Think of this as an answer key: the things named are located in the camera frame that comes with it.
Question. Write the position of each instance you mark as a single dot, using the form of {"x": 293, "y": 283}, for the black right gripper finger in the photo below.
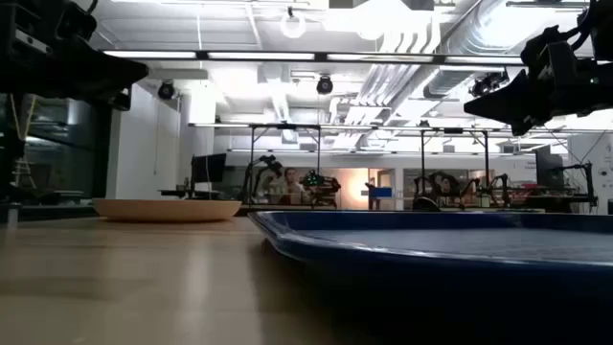
{"x": 517, "y": 103}
{"x": 522, "y": 127}

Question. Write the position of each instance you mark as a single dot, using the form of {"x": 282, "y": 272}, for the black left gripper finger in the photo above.
{"x": 122, "y": 100}
{"x": 72, "y": 72}

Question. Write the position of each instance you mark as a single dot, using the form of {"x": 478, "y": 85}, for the peach round plate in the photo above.
{"x": 167, "y": 211}

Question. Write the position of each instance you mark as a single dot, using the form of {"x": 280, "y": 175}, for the black background robot arm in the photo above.
{"x": 443, "y": 184}
{"x": 502, "y": 184}
{"x": 270, "y": 165}
{"x": 582, "y": 167}

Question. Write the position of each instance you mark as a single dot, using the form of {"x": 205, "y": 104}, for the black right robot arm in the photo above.
{"x": 603, "y": 29}

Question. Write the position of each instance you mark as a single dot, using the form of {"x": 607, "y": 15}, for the blue plastic tray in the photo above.
{"x": 431, "y": 249}

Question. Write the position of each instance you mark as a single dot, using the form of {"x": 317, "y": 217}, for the black background monitor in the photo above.
{"x": 549, "y": 167}
{"x": 209, "y": 167}

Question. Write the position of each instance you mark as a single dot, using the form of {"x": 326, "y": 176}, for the black background desk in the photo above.
{"x": 189, "y": 193}

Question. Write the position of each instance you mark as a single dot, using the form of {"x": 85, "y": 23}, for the overhead LED light bar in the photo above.
{"x": 261, "y": 56}

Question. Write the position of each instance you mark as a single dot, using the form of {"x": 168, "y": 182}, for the blue box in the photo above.
{"x": 380, "y": 192}

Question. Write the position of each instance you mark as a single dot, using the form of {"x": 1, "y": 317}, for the person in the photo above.
{"x": 291, "y": 184}

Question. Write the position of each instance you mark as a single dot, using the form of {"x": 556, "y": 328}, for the background robot with green lights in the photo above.
{"x": 318, "y": 184}

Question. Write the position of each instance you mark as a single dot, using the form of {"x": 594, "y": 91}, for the black background station frame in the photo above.
{"x": 285, "y": 126}
{"x": 452, "y": 130}

